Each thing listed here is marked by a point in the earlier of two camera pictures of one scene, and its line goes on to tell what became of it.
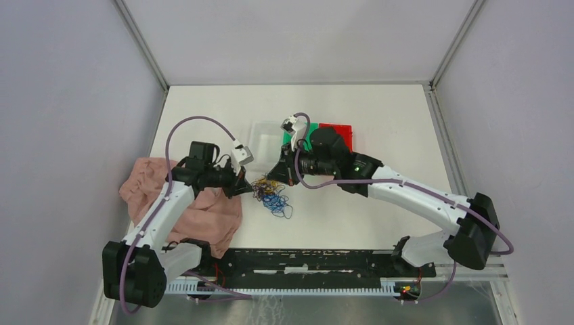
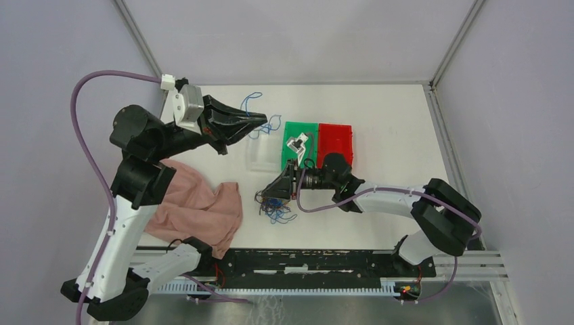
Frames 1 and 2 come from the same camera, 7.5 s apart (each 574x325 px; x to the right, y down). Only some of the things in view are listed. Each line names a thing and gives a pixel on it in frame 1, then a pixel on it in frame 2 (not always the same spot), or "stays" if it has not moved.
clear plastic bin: [265, 139] stays
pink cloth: [214, 220] stays
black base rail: [303, 268] stays
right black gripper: [281, 172] → [285, 185]
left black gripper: [237, 186] → [221, 124]
